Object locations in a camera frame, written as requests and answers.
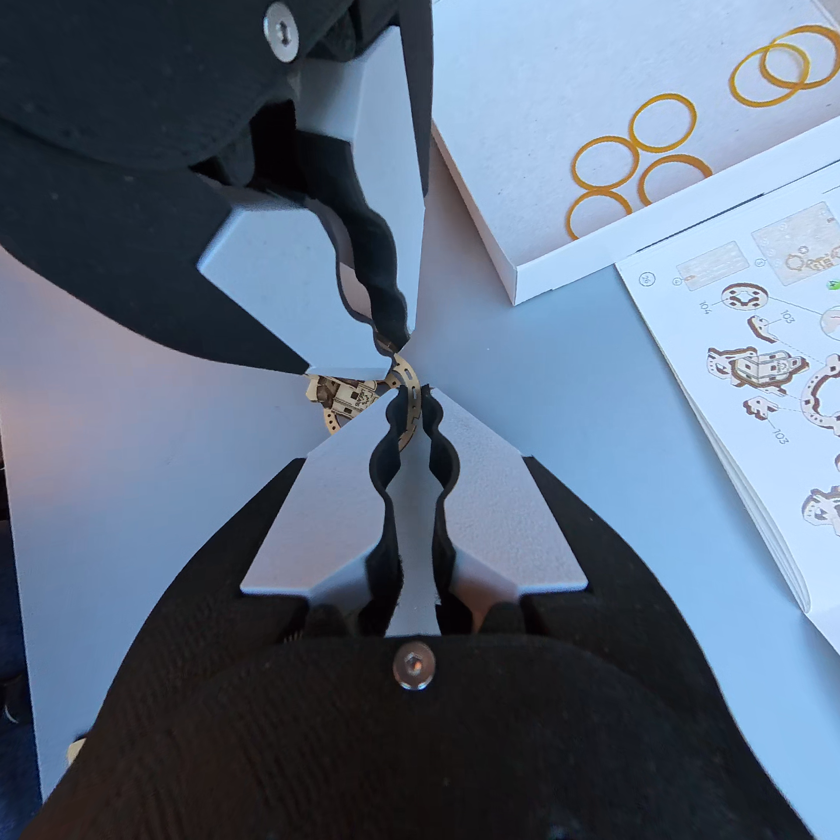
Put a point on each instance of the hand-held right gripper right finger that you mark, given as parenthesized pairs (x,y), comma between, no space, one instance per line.
(505,525)

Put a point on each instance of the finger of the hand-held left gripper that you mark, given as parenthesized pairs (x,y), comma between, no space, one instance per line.
(275,282)
(387,131)

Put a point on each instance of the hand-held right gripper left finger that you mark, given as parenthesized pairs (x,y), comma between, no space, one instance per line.
(315,525)

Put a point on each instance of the wooden robot figure model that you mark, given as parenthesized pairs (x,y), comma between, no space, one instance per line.
(348,397)

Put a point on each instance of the curved wooden arc part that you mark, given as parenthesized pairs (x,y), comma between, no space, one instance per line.
(413,387)

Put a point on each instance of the white cardboard box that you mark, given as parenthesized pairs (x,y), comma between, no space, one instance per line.
(525,98)

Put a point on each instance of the group of yellow rubber bands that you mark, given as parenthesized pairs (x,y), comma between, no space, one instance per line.
(635,142)

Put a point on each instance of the white instruction booklet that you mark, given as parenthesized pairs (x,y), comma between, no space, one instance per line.
(781,472)

